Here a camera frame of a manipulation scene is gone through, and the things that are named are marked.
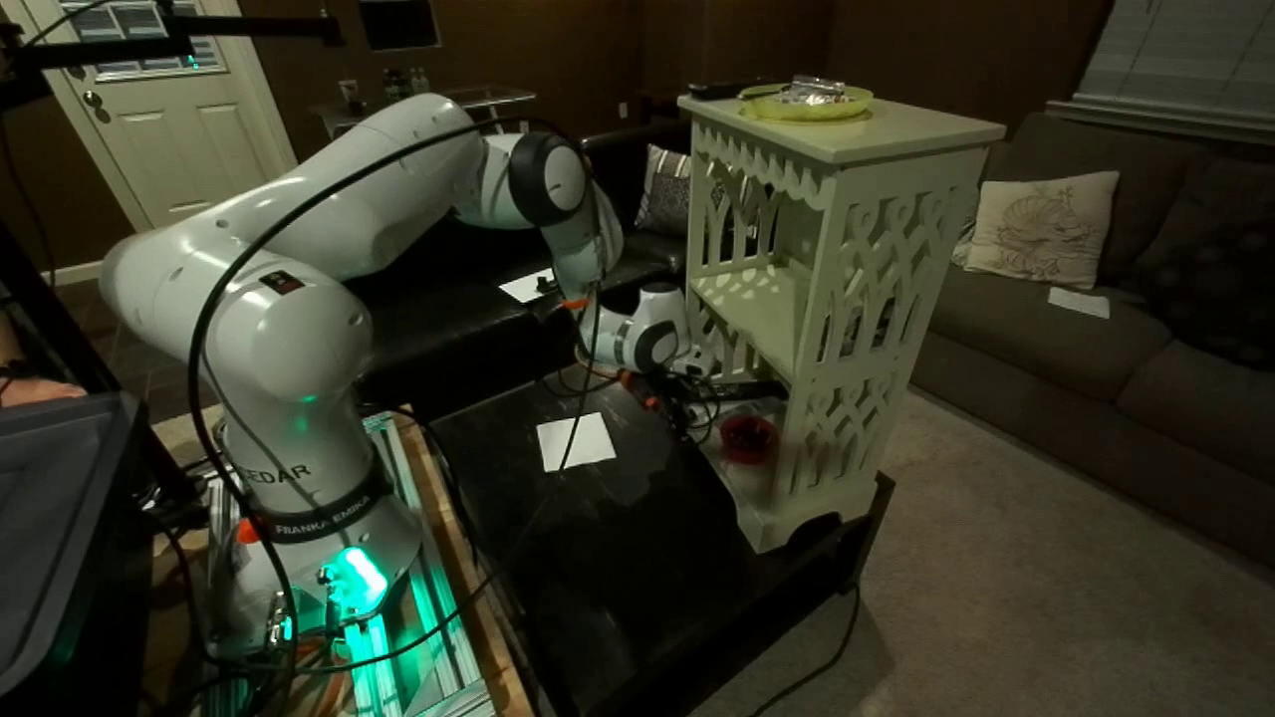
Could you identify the white paper sheet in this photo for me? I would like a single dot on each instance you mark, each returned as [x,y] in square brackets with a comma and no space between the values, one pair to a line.
[528,287]

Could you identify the white door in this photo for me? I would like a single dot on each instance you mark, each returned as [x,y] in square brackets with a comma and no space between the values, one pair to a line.
[169,129]

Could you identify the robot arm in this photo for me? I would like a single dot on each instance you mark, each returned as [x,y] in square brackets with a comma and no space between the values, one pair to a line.
[289,339]

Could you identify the patterned grey pillow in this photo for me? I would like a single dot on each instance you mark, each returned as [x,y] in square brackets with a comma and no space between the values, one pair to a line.
[662,189]

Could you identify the black leather sofa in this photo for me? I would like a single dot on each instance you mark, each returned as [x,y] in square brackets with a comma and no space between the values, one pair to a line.
[448,309]

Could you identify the console table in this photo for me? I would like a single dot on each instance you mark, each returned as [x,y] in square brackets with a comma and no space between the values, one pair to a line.
[488,98]

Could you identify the grey remote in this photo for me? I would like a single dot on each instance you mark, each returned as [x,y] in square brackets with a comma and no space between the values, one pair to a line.
[722,89]

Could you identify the cream embroidered pillow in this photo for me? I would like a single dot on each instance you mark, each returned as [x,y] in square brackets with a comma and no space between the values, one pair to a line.
[1046,229]

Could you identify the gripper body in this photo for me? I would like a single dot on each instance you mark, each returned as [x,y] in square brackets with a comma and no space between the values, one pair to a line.
[742,389]

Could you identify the camera on mount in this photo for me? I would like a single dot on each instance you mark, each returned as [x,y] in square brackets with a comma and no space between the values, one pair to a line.
[90,50]

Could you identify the green plate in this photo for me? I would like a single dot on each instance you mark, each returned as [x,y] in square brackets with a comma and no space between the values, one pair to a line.
[807,108]

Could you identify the black plastic bin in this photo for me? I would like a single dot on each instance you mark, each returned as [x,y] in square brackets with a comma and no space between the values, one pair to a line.
[60,538]

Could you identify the white paper square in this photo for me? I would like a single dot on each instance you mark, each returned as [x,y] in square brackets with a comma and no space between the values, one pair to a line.
[576,441]

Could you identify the silver foil wrapper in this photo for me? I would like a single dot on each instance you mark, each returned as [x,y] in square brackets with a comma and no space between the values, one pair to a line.
[812,90]

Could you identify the white ornate side table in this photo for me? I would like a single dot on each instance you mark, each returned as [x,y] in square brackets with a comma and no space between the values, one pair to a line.
[877,249]

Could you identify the dark pillow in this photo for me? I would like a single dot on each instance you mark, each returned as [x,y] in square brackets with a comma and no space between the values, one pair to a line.
[1215,269]

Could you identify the red cup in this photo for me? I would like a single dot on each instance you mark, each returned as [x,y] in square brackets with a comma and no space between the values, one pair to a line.
[748,438]

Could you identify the person's forearm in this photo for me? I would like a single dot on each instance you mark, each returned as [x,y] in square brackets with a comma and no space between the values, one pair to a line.
[30,388]

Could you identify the grey fabric sofa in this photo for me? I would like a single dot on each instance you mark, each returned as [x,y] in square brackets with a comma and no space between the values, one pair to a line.
[1056,368]

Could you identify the dark wall frame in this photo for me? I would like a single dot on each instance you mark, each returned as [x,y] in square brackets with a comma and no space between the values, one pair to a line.
[398,22]

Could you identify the small white paper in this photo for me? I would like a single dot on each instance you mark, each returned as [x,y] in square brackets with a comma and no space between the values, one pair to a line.
[1079,303]

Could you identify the window blinds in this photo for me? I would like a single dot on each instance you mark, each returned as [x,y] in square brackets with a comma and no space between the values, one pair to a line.
[1175,60]

